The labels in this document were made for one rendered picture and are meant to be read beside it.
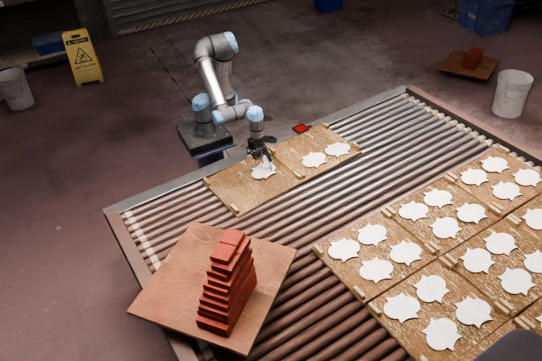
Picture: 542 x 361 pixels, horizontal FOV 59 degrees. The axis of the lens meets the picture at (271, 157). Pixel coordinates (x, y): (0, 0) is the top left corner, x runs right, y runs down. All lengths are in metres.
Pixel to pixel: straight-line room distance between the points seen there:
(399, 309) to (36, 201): 3.19
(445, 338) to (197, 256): 1.00
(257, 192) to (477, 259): 1.05
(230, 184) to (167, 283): 0.74
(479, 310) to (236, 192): 1.22
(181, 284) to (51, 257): 1.98
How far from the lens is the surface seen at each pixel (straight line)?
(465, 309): 2.04
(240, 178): 2.53
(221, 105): 2.37
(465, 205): 2.44
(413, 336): 1.94
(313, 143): 2.74
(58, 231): 4.00
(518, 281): 2.20
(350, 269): 2.09
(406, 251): 2.18
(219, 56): 2.57
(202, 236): 2.12
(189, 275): 1.99
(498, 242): 2.32
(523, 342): 0.20
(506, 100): 4.87
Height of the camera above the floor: 2.56
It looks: 38 degrees down
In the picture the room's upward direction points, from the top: 4 degrees counter-clockwise
